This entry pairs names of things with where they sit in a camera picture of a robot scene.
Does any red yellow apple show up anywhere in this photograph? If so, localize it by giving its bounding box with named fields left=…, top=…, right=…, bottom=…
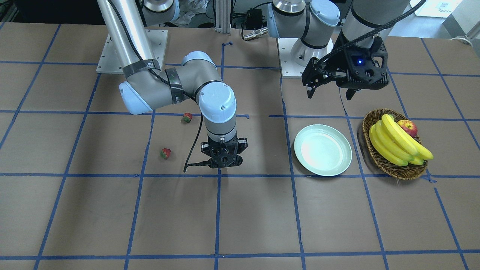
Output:
left=397, top=119, right=418, bottom=137

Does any red strawberry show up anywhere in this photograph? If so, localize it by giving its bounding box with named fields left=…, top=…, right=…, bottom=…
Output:
left=159, top=148, right=171, bottom=160
left=182, top=112, right=193, bottom=123

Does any woven wicker basket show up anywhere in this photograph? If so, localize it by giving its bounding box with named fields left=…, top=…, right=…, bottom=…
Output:
left=357, top=108, right=428, bottom=180

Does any yellow banana bunch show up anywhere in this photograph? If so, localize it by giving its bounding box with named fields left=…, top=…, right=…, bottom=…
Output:
left=369, top=114, right=434, bottom=166

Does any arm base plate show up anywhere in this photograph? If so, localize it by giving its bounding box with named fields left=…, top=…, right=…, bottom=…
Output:
left=96, top=29, right=168, bottom=75
left=277, top=37, right=338, bottom=78

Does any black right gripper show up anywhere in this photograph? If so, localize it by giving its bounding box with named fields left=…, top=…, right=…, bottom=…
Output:
left=200, top=137, right=248, bottom=168

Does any aluminium frame post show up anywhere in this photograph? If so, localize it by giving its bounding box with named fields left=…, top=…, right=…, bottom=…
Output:
left=212, top=0, right=233, bottom=35

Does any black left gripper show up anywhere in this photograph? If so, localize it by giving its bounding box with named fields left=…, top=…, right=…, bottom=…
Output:
left=302, top=36, right=389, bottom=101

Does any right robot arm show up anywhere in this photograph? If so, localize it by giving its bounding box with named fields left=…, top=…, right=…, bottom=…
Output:
left=97, top=0, right=248, bottom=168

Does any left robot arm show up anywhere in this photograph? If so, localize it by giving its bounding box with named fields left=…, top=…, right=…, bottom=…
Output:
left=267, top=0, right=409, bottom=100

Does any light green plate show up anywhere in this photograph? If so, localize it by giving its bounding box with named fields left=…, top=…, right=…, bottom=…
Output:
left=294, top=124, right=353, bottom=177

